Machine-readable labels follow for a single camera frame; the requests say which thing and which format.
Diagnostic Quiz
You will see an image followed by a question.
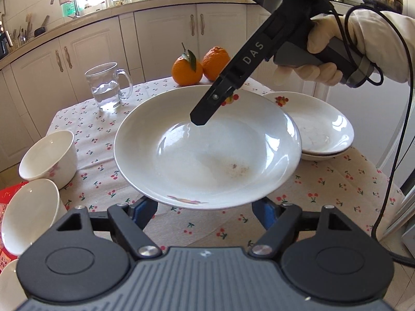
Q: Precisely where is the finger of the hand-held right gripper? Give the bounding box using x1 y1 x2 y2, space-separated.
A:
190 69 244 126

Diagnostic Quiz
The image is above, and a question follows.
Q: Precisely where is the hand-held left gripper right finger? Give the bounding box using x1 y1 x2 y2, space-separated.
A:
249 197 360 260

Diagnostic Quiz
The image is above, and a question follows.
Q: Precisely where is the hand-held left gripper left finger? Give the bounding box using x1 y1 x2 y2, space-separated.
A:
49 197 163 260

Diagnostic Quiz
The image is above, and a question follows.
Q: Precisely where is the stained white floral plate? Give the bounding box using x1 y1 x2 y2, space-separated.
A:
113 86 302 211

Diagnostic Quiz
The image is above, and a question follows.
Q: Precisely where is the white floral bowl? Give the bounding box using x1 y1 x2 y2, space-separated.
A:
19 130 78 190
0 259 28 311
1 179 67 256

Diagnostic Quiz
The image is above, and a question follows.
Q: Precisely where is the person's right forearm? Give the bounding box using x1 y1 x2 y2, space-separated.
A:
386 11 415 85

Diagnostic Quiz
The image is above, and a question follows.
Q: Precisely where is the person's right hand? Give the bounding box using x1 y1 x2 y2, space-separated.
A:
275 8 391 86

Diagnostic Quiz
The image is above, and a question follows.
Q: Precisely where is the orange with green leaf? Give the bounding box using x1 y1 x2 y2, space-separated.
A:
172 43 204 86

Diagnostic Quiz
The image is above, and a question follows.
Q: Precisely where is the bumpy orange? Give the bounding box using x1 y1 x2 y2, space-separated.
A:
202 47 231 81

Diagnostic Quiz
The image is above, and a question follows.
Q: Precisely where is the cherry print tablecloth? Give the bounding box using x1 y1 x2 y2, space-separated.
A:
45 76 406 250

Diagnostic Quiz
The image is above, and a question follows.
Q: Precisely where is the glass mug with water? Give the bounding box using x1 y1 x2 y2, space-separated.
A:
85 62 133 112

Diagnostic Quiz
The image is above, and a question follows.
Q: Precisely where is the small black pot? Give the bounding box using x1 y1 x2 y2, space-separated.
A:
34 16 51 37

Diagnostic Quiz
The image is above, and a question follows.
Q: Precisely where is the utensil holder with cutlery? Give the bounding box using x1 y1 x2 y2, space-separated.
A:
10 13 33 44

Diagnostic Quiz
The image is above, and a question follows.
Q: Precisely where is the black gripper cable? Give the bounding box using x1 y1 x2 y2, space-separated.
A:
331 2 415 264

